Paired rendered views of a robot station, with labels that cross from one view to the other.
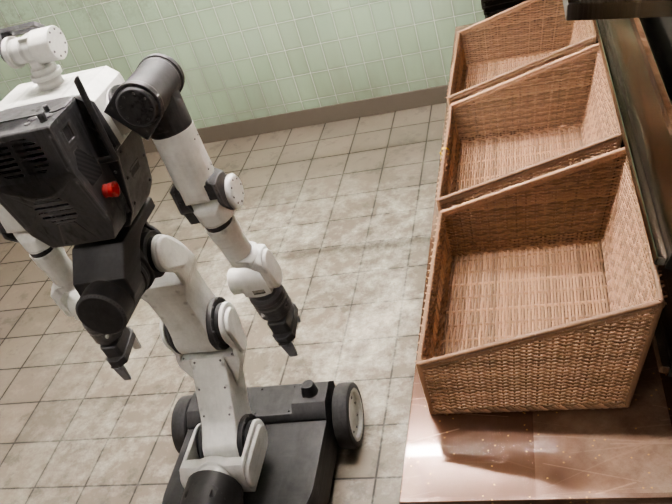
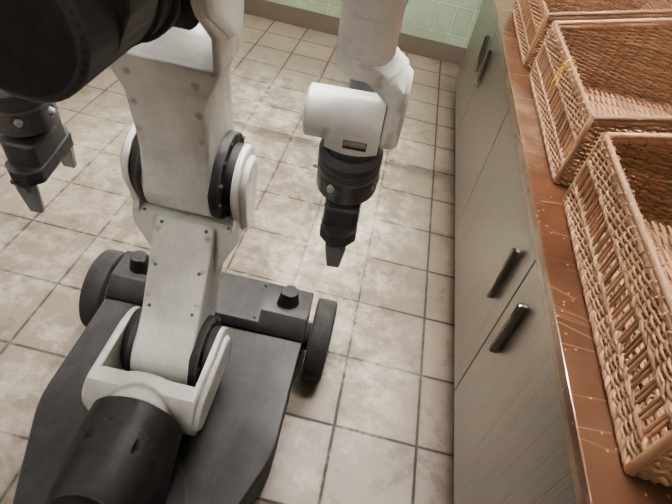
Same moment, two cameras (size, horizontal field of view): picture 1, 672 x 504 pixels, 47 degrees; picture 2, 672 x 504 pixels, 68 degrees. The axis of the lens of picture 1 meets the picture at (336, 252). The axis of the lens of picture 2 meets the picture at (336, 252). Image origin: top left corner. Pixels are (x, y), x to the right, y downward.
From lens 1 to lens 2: 128 cm
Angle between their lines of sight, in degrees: 17
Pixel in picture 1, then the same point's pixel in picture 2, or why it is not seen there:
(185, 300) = (201, 110)
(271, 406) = (231, 303)
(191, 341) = (175, 187)
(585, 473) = not seen: outside the picture
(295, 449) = (255, 374)
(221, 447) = (163, 358)
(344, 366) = (306, 270)
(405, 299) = (377, 219)
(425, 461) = not seen: outside the picture
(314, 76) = not seen: outside the picture
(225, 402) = (192, 296)
